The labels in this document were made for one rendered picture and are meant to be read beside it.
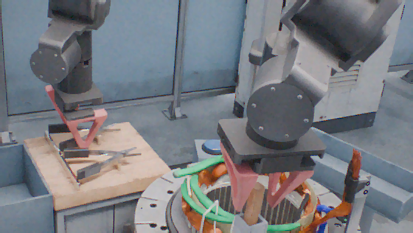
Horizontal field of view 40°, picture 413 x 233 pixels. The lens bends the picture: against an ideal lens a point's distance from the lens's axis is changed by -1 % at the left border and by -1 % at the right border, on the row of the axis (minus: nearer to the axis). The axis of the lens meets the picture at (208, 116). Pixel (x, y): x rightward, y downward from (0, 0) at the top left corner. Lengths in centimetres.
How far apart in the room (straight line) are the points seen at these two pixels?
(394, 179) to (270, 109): 66
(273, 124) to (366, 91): 306
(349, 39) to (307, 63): 6
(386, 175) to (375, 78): 245
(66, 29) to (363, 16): 48
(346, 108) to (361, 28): 298
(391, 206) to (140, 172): 42
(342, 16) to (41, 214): 58
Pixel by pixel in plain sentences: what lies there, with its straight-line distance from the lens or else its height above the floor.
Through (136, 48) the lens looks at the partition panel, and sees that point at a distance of 320.
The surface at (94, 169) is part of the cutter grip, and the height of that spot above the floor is 109.
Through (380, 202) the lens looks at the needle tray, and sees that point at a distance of 102.
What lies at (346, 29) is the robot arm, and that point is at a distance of 52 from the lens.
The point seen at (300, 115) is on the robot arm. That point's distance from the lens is 48.
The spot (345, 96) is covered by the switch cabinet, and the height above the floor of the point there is 25.
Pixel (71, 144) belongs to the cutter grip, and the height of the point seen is 109.
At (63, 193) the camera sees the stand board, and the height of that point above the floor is 106.
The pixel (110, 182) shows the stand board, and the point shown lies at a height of 106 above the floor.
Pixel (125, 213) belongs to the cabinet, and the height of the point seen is 100.
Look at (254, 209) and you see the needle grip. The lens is 66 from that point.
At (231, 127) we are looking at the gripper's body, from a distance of 60.
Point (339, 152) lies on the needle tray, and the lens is 115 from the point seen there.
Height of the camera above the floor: 158
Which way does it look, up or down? 27 degrees down
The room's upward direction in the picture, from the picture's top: 6 degrees clockwise
